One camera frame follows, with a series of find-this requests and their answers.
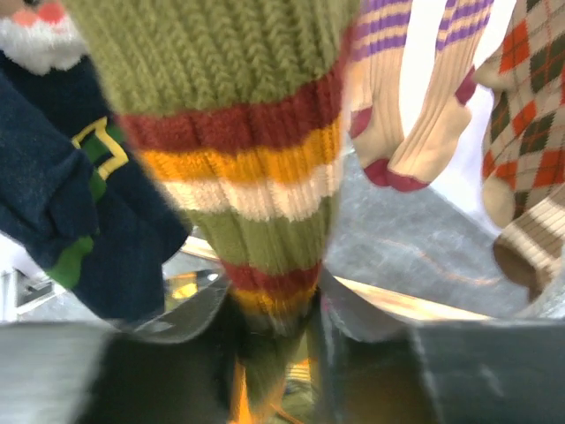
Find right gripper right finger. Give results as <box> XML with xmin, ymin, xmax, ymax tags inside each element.
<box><xmin>311</xmin><ymin>289</ymin><xmax>564</xmax><ymax>423</ymax></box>

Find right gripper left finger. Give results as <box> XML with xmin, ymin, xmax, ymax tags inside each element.
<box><xmin>1</xmin><ymin>278</ymin><xmax>240</xmax><ymax>424</ymax></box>

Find olive striped sock front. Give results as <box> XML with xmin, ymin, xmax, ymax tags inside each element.
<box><xmin>65</xmin><ymin>1</ymin><xmax>360</xmax><ymax>423</ymax></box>

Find brown beige striped sock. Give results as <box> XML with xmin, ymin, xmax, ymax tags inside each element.
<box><xmin>493</xmin><ymin>186</ymin><xmax>564</xmax><ymax>301</ymax></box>

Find navy santa sock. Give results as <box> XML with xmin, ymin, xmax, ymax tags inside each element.
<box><xmin>1</xmin><ymin>1</ymin><xmax>187</xmax><ymax>324</ymax></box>

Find argyle orange beige sock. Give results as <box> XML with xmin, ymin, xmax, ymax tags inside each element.
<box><xmin>475</xmin><ymin>1</ymin><xmax>564</xmax><ymax>228</ymax></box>

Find cream purple striped sock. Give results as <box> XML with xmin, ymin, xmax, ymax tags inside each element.
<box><xmin>348</xmin><ymin>0</ymin><xmax>412</xmax><ymax>186</ymax></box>

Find wooden drying rack frame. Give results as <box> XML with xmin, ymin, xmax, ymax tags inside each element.
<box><xmin>180</xmin><ymin>238</ymin><xmax>491</xmax><ymax>321</ymax></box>

